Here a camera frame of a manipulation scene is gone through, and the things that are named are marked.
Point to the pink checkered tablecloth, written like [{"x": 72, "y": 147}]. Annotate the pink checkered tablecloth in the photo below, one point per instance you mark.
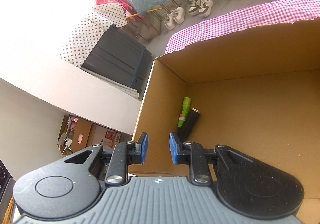
[{"x": 275, "y": 12}]

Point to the dark grey storage cabinet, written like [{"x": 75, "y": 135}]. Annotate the dark grey storage cabinet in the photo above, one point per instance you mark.
[{"x": 119, "y": 57}]

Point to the black cylindrical bottle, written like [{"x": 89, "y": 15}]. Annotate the black cylindrical bottle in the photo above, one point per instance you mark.
[{"x": 185, "y": 130}]

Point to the brown white sneaker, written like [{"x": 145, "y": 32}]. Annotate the brown white sneaker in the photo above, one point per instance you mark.
[
  {"x": 194, "y": 7},
  {"x": 205, "y": 8}
]

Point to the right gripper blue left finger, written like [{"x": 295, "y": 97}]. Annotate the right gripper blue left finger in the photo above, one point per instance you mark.
[{"x": 137, "y": 151}]

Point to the brown cardboard box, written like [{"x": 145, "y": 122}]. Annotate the brown cardboard box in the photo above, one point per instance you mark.
[{"x": 257, "y": 91}]

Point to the brown white sneaker left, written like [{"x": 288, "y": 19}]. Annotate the brown white sneaker left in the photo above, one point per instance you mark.
[{"x": 194, "y": 7}]

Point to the brown white sneaker right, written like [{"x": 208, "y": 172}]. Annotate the brown white sneaker right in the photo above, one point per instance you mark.
[{"x": 205, "y": 8}]

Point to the white polka dot cloth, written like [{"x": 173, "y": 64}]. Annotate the white polka dot cloth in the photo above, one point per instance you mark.
[{"x": 87, "y": 33}]

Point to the green tube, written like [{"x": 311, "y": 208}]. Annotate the green tube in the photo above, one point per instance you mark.
[{"x": 184, "y": 111}]

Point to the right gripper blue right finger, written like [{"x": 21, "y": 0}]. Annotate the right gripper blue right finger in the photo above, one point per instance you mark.
[{"x": 179, "y": 151}]

